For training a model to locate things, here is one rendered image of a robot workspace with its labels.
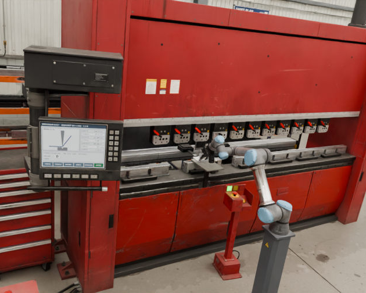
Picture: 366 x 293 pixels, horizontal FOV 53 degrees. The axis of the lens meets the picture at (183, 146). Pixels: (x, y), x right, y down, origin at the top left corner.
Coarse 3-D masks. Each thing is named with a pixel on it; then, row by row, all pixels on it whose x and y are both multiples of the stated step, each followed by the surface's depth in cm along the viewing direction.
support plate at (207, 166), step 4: (192, 160) 329; (196, 160) 329; (208, 160) 332; (196, 164) 324; (200, 164) 322; (204, 164) 323; (208, 164) 324; (212, 164) 325; (216, 164) 327; (204, 168) 314; (208, 168) 315; (212, 168) 316; (216, 168) 317; (220, 168) 319
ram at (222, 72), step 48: (144, 48) 271; (192, 48) 291; (240, 48) 314; (288, 48) 341; (336, 48) 372; (144, 96) 284; (192, 96) 306; (240, 96) 331; (288, 96) 362; (336, 96) 398
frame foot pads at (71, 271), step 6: (60, 240) 349; (60, 246) 348; (60, 252) 342; (60, 264) 324; (66, 264) 325; (72, 264) 320; (60, 270) 316; (66, 270) 312; (72, 270) 318; (60, 276) 312; (66, 276) 311; (72, 276) 313
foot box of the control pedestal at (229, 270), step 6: (222, 252) 352; (216, 258) 347; (222, 258) 343; (234, 258) 346; (216, 264) 348; (222, 264) 336; (228, 264) 336; (234, 264) 338; (240, 264) 340; (222, 270) 337; (228, 270) 337; (234, 270) 340; (222, 276) 336; (228, 276) 337; (234, 276) 338; (240, 276) 339
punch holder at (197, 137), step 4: (192, 124) 323; (196, 124) 318; (200, 124) 320; (204, 124) 322; (208, 124) 324; (192, 128) 323; (200, 128) 322; (204, 128) 324; (208, 128) 326; (192, 132) 325; (196, 132) 321; (200, 132) 323; (204, 132) 325; (208, 132) 327; (192, 136) 325; (196, 136) 322; (200, 136) 326; (204, 136) 326; (208, 136) 328; (192, 140) 326; (196, 140) 323; (200, 140) 326; (204, 140) 328
